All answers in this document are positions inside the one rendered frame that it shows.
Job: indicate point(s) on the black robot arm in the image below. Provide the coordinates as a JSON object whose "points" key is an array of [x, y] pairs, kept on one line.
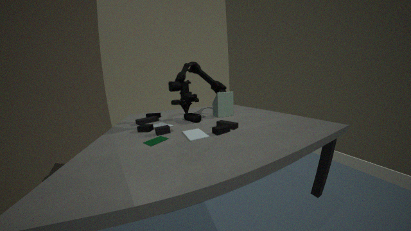
{"points": [[180, 85]]}

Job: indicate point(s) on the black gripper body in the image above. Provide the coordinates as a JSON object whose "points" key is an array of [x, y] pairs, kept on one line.
{"points": [[182, 101]]}

